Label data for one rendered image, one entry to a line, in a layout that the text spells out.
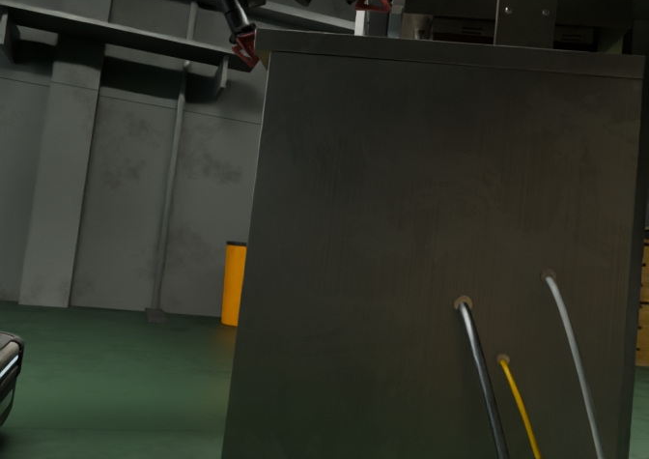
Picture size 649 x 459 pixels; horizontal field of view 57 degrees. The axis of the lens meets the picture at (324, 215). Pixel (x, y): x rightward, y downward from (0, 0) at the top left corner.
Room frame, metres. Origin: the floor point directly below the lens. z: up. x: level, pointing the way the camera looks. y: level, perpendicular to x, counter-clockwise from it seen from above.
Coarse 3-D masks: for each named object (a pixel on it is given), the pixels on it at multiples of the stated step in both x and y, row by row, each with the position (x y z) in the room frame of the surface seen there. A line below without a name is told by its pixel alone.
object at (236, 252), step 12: (228, 252) 4.13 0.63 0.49; (240, 252) 4.06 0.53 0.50; (228, 264) 4.12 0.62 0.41; (240, 264) 4.06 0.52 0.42; (228, 276) 4.11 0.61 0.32; (240, 276) 4.06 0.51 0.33; (228, 288) 4.11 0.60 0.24; (240, 288) 4.06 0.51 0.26; (228, 300) 4.10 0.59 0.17; (228, 312) 4.10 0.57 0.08; (228, 324) 4.10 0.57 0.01
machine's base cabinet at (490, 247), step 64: (320, 64) 1.02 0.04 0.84; (384, 64) 1.00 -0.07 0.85; (320, 128) 1.01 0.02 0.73; (384, 128) 1.00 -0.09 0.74; (448, 128) 0.99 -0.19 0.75; (512, 128) 0.98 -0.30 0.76; (576, 128) 0.97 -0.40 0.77; (256, 192) 1.02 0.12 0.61; (320, 192) 1.01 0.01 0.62; (384, 192) 1.00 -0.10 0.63; (448, 192) 0.99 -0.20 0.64; (512, 192) 0.98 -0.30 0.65; (576, 192) 0.97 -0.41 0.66; (256, 256) 1.02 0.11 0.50; (320, 256) 1.01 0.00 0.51; (384, 256) 1.00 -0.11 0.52; (448, 256) 0.99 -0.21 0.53; (512, 256) 0.98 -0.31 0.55; (576, 256) 0.97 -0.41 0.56; (256, 320) 1.02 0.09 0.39; (320, 320) 1.01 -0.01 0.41; (384, 320) 1.00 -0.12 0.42; (448, 320) 0.99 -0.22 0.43; (512, 320) 0.98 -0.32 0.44; (576, 320) 0.97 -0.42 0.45; (256, 384) 1.02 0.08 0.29; (320, 384) 1.01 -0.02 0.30; (384, 384) 1.00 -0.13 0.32; (448, 384) 0.99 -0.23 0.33; (576, 384) 0.97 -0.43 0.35; (256, 448) 1.02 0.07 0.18; (320, 448) 1.01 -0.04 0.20; (384, 448) 1.00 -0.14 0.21; (448, 448) 0.99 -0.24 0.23; (512, 448) 0.98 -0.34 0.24; (576, 448) 0.97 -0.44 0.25
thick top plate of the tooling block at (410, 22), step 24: (408, 0) 1.06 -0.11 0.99; (432, 0) 1.06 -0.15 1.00; (456, 0) 1.05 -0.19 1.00; (480, 0) 1.05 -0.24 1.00; (576, 0) 1.03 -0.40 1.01; (600, 0) 1.03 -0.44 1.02; (624, 0) 1.02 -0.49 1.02; (408, 24) 1.11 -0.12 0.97; (576, 24) 1.03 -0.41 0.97; (600, 24) 1.03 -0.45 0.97; (624, 24) 1.02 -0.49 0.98; (600, 48) 1.12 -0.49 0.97
